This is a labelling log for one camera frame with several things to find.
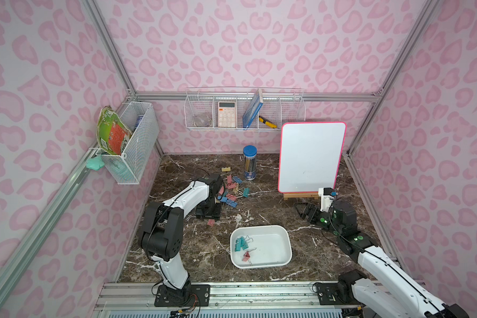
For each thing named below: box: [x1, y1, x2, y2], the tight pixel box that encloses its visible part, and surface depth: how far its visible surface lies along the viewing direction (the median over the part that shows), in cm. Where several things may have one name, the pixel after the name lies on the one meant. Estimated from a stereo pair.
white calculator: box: [217, 100, 237, 128], surface depth 97 cm
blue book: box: [242, 88, 264, 130], surface depth 90 cm
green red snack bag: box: [96, 105, 132, 156], surface depth 74 cm
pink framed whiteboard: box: [277, 121, 347, 194], surface depth 92 cm
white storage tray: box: [229, 224, 293, 269], surface depth 85 cm
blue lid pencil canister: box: [242, 145, 258, 181], surface depth 99 cm
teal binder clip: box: [234, 236, 249, 252], surface depth 86 cm
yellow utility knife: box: [258, 115, 278, 129], surface depth 99 cm
